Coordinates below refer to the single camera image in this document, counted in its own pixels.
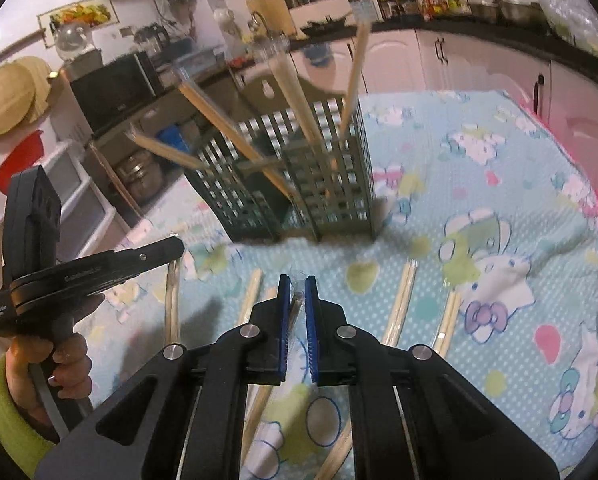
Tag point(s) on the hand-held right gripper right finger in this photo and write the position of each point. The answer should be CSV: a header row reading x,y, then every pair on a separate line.
x,y
313,330

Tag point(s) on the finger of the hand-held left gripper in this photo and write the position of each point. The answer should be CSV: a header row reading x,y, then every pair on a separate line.
x,y
149,257

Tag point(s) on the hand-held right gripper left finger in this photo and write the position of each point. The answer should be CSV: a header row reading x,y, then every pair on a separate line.
x,y
283,330

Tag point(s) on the wooden chopstick pair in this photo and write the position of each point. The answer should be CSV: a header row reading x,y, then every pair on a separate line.
x,y
297,310
299,105
219,125
169,152
359,60

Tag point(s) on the pile of wooden chopsticks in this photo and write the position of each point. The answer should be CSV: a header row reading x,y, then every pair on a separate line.
x,y
401,300

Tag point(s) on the green plastic utensil basket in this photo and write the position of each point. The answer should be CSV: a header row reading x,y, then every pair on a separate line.
x,y
339,200

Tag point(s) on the person's left forearm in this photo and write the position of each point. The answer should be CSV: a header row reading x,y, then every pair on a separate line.
x,y
9,420

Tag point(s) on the person's left hand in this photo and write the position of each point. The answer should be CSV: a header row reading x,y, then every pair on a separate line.
x,y
74,365

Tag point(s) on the white plastic drawer unit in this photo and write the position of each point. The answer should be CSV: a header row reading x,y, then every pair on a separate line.
x,y
79,195

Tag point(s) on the red plastic basin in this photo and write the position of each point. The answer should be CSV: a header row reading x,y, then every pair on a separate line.
x,y
19,160

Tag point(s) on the steel stockpot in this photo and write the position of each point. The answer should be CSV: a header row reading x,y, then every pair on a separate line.
x,y
139,177

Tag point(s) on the wooden shelf rack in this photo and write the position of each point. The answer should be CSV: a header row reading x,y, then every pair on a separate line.
x,y
115,180

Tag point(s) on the blue canister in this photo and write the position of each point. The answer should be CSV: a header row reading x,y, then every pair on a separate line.
x,y
171,139

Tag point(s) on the round bamboo board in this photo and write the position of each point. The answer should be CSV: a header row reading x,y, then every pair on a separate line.
x,y
4,100
41,90

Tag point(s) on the black microwave oven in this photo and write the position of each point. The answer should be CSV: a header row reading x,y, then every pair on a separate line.
x,y
114,95

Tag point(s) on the metal basin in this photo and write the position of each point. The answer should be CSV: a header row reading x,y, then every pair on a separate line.
x,y
84,62

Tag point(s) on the wooden rolling pin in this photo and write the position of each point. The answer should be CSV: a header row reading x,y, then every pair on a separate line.
x,y
9,53

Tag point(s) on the hanging glass pot lid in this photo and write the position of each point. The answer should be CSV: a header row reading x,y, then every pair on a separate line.
x,y
70,39

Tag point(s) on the grey-blue dish box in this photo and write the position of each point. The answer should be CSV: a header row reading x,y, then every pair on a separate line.
x,y
204,60

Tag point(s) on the dark blender jug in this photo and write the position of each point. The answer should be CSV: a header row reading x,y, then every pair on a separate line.
x,y
151,37

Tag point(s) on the blue cartoon printed blanket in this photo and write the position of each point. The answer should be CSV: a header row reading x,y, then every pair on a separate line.
x,y
479,160

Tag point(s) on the metal sink faucet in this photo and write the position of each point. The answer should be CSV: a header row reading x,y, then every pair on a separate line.
x,y
257,19

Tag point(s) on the blue hanging bag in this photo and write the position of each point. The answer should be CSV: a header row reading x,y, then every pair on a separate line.
x,y
315,55

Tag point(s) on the wooden cutting board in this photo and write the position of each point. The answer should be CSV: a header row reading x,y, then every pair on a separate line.
x,y
271,10

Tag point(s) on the black wok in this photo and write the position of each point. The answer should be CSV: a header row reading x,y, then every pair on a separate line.
x,y
324,27

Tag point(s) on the cluster of condiment bottles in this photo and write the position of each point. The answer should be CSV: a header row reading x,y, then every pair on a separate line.
x,y
429,2

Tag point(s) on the black kitchen countertop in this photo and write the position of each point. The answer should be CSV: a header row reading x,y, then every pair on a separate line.
x,y
509,34

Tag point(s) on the small steel mixing bowl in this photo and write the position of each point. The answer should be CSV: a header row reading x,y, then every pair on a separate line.
x,y
484,10

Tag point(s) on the large steel mixing bowl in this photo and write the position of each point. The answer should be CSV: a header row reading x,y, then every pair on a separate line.
x,y
521,14

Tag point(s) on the clear plastic food bag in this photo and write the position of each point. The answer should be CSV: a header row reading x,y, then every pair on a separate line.
x,y
574,20

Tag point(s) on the fruit wall poster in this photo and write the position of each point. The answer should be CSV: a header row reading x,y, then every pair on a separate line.
x,y
79,12

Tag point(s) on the white wall cup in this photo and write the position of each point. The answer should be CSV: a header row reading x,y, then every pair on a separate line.
x,y
225,19

